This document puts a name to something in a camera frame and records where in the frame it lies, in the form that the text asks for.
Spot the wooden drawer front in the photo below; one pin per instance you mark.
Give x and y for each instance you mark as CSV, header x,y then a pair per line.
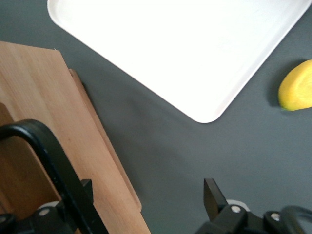
x,y
19,175

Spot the yellow mango fruit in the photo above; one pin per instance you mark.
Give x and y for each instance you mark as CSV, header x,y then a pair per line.
x,y
296,87

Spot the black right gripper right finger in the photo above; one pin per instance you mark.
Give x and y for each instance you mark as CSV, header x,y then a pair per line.
x,y
215,200

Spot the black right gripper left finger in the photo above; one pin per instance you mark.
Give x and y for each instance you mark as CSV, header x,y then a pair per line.
x,y
87,192

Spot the white rectangular tray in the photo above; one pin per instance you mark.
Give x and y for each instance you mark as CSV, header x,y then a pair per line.
x,y
185,48

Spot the light wooden drawer cabinet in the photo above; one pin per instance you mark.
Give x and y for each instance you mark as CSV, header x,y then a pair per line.
x,y
56,102

